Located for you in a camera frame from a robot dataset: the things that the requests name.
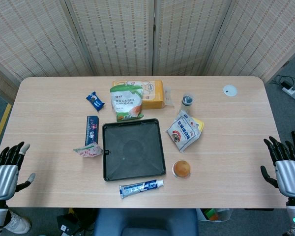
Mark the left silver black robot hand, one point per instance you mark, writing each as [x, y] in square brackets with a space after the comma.
[3, 179]

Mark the white power strip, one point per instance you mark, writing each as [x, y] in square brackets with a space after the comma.
[293, 92]

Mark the pink white snack packet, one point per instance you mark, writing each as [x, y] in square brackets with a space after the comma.
[89, 152]

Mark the white sneaker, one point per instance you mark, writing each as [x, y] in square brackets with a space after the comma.
[18, 223]

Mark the black plastic tray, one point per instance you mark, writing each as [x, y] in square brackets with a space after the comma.
[134, 150]

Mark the blue chair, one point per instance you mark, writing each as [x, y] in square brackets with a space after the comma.
[145, 221]

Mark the orange jelly cup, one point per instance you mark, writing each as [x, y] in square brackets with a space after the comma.
[181, 168]

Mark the clear box with colourful items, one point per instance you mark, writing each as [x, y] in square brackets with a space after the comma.
[214, 214]

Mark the clear bottle with dark cap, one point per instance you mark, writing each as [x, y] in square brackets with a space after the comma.
[186, 102]

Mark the blue cookie snack packet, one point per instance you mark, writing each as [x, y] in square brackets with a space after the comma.
[95, 101]

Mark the dark blue floral box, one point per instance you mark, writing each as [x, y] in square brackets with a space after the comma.
[92, 130]

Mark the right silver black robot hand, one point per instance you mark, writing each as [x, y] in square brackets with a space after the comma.
[288, 175]

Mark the yellow tissue pack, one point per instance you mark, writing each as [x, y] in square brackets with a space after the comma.
[153, 96]

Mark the white castor sugar bag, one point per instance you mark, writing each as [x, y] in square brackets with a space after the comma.
[183, 131]

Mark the beige woven folding screen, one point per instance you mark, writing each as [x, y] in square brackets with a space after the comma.
[113, 37]

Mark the green white corn starch bag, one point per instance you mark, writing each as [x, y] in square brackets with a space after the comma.
[125, 103]

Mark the black device on floor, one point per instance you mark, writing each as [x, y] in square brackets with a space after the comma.
[66, 223]

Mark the blue white toothpaste tube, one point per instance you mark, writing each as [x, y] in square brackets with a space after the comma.
[140, 188]

